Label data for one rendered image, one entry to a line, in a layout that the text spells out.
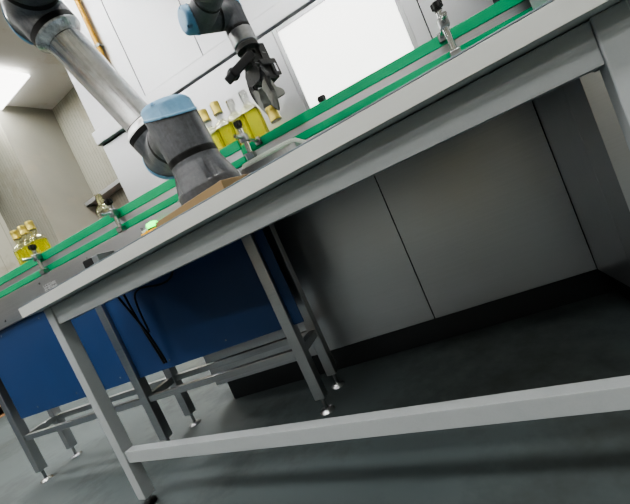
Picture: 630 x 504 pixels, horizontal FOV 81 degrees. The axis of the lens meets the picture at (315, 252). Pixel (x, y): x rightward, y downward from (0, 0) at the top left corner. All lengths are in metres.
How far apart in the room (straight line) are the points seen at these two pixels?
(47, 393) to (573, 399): 2.03
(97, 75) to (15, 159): 6.51
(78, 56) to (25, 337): 1.40
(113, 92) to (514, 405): 1.06
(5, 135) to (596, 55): 7.50
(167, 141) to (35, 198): 6.49
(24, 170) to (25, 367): 5.45
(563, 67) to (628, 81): 0.08
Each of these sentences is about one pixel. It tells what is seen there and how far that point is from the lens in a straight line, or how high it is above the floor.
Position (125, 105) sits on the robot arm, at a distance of 1.05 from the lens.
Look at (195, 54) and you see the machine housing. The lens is 1.74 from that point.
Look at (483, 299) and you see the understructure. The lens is 1.50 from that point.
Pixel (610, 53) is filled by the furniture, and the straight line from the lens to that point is 0.66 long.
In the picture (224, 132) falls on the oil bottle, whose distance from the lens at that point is 1.42.
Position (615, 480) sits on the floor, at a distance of 0.92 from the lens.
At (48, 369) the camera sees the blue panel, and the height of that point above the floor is 0.50.
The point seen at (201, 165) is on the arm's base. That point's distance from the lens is 0.85.
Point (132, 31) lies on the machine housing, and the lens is 1.94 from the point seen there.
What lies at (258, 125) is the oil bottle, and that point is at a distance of 1.37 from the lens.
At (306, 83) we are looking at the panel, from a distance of 1.49.
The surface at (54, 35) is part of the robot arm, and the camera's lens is 1.13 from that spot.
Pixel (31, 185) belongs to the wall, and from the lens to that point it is 7.34.
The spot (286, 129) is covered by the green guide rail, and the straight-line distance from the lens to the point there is 1.31.
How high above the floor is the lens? 0.62
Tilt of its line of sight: 4 degrees down
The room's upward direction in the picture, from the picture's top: 24 degrees counter-clockwise
